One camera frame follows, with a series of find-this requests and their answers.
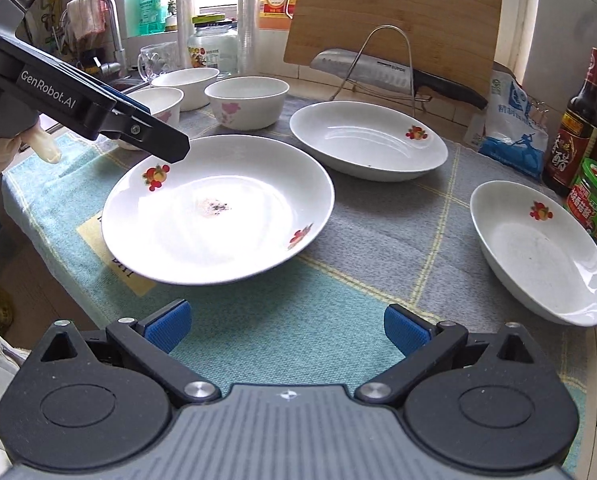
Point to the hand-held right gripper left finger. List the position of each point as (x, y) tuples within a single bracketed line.
[(168, 322)]

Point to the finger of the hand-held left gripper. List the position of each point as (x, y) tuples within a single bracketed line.
[(133, 105), (163, 142)]

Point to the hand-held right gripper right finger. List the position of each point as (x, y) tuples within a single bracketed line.
[(403, 327)]

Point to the white porcelain bowl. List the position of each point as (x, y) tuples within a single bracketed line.
[(188, 92), (167, 102), (248, 110)]

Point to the person's left hand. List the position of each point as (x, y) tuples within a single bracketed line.
[(41, 142)]

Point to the clear glass cup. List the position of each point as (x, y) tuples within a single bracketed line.
[(158, 57)]

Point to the steel faucet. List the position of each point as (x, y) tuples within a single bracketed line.
[(114, 35)]

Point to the pink and white towel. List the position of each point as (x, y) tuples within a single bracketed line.
[(86, 15)]

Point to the grey and teal checked mat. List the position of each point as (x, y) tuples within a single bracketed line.
[(378, 240)]

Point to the glass jar with dark lid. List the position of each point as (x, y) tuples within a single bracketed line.
[(213, 47)]

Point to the narrow plastic wrap roll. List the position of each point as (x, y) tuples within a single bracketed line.
[(185, 15)]

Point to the wide plastic wrap roll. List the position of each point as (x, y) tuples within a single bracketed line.
[(248, 20)]

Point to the white and blue salt bag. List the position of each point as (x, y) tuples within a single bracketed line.
[(511, 130)]

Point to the green-lidded sauce jar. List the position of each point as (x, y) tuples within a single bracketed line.
[(596, 195)]

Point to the dark vinegar bottle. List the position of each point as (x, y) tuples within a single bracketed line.
[(576, 130)]

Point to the bamboo cutting board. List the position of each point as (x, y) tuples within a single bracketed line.
[(403, 10)]

